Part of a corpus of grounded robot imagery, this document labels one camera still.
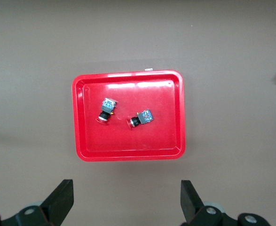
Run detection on red plastic tray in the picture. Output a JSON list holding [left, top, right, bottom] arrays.
[[71, 68, 187, 162]]

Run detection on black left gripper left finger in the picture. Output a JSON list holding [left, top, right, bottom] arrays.
[[0, 179, 74, 226]]

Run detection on brown table cover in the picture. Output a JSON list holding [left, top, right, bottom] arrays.
[[0, 0, 276, 226]]

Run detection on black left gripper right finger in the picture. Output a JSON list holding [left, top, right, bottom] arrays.
[[180, 180, 270, 226]]

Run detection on red push button switch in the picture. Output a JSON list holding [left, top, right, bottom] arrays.
[[95, 97, 118, 126], [126, 108, 154, 129]]

